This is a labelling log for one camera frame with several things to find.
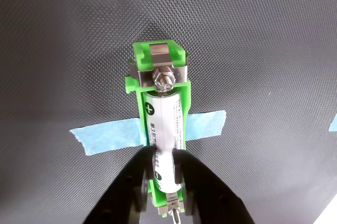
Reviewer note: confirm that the green battery holder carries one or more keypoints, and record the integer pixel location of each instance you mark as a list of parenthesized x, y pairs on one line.
[(139, 58)]

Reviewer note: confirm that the blue masking tape piece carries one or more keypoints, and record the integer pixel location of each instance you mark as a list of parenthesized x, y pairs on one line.
[(333, 125)]

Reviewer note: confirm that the white AA battery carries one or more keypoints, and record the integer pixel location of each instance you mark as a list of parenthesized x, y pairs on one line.
[(164, 118)]

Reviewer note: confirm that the long blue masking tape strip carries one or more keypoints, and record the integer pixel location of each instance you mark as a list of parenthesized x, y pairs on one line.
[(105, 137)]

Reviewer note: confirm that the dark grey textured mat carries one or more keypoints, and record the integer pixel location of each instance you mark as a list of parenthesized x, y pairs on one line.
[(52, 50)]

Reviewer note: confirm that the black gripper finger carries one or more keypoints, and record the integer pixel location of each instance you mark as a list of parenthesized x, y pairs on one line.
[(210, 200), (123, 195)]

